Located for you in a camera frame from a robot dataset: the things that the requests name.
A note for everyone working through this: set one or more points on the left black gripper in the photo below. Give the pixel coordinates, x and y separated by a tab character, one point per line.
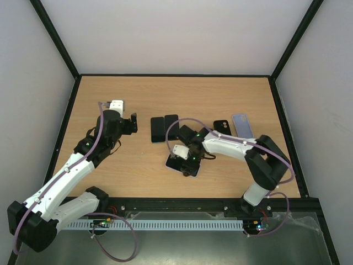
130	126

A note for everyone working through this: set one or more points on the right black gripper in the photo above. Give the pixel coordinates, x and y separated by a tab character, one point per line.
189	167

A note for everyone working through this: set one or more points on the black bare phone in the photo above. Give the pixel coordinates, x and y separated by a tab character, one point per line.
157	129

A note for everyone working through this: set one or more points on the black phone case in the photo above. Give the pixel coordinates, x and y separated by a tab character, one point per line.
222	126

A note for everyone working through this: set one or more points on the lilac phone case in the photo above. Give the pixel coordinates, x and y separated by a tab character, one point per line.
242	125

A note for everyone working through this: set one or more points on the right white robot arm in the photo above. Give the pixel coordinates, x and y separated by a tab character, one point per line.
266	162

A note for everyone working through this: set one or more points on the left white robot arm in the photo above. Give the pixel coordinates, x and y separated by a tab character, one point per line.
37	220

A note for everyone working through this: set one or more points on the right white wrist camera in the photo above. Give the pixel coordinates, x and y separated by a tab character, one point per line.
180	151

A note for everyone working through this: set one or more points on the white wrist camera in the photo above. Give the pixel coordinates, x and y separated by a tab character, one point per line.
180	151
117	105

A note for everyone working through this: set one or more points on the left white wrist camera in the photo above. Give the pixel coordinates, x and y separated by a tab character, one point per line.
117	105

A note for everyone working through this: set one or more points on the grey slotted cable duct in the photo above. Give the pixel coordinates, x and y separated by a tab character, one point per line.
159	225

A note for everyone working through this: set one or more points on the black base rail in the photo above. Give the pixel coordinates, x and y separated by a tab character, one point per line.
231	207

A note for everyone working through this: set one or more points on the black metal frame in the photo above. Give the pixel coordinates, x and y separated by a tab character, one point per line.
305	22

